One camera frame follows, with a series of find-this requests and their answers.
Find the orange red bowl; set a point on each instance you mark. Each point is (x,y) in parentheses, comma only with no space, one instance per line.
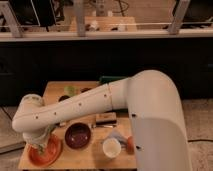
(50,154)

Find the white cup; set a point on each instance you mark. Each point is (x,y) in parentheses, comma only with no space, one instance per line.
(111,147)

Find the orange carrot toy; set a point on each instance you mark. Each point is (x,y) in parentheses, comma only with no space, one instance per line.
(130,145)

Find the dark round lid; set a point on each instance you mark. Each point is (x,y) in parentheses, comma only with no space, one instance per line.
(64,97)

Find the dark maroon bowl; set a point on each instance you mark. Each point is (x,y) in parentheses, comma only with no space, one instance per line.
(78,135)

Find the dark green object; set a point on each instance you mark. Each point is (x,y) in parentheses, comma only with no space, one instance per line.
(107,79)

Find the silver knife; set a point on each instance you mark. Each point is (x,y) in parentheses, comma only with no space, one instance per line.
(102,126)

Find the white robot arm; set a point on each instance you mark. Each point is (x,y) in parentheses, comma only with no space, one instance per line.
(155,112)

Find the wooden table board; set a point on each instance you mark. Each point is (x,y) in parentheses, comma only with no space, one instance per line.
(91,157)

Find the green cup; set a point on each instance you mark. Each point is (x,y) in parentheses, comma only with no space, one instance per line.
(69,90)

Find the green pepper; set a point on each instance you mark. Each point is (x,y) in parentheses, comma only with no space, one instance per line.
(41,149)

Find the brown wooden block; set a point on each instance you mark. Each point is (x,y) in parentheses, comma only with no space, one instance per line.
(106,118)

